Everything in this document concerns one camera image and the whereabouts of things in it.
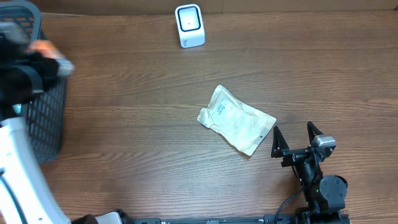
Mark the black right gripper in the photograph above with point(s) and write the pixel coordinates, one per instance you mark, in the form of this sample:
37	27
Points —
281	149

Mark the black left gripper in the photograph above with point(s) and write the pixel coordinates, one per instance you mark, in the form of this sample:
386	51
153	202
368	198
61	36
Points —
50	63

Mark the white pouch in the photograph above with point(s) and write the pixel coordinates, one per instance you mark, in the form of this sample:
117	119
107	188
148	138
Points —
243	126

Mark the orange snack packet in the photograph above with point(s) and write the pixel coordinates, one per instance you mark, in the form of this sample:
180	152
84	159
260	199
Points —
46	48

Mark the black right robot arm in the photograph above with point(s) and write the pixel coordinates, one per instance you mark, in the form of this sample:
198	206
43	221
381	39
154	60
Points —
324	195

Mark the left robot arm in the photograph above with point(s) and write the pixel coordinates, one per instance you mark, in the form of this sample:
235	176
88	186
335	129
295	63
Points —
25	195

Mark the white barcode scanner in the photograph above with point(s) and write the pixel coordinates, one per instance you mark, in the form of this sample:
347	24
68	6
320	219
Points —
190	25

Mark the grey plastic mesh basket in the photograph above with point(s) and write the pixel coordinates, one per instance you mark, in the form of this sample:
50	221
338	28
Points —
44	114

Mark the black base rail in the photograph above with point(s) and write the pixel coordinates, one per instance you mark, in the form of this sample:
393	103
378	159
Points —
267	219

